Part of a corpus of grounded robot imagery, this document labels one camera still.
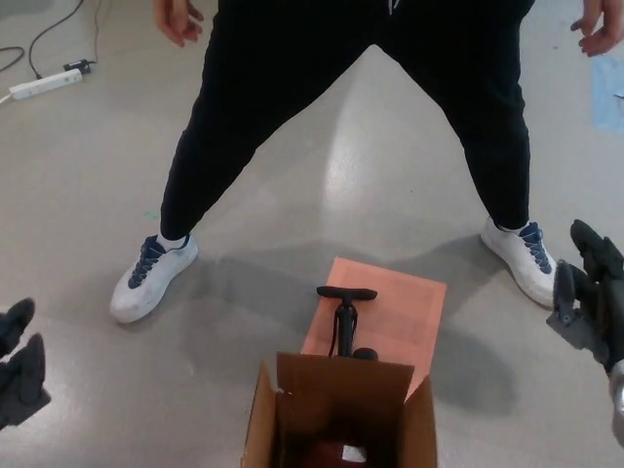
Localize person's right hand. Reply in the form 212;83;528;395
153;0;206;49

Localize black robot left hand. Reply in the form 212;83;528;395
0;297;53;430

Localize person's left hand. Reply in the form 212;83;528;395
569;0;624;59

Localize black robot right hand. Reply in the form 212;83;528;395
545;218;624;375

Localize brown Franklin football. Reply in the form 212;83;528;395
311;436;370;468

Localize blue tape patch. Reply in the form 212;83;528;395
591;56;624;132

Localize white left sneaker, navy laces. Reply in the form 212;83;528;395
481;216;560;308

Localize white sneaker, navy laces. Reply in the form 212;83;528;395
109;232;200;324
481;216;560;308

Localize white left sock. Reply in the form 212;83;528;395
491;218;530;235

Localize white sock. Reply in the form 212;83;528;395
158;232;191;253
491;218;530;235

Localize black jogger pants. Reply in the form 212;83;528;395
159;0;531;241

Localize white power strip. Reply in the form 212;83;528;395
9;68;83;101

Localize white right sneaker, navy laces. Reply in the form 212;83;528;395
109;232;200;324

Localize orange paper sheet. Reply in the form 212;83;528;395
299;256;449;406

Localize white right sock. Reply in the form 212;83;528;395
158;232;191;253

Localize black hand air pump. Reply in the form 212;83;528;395
316;286;379;365

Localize open brown cardboard box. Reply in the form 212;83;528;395
242;351;443;468

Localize long black looping cable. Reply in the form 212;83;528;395
27;0;106;79

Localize short black curved cable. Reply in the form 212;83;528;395
0;46;25;74

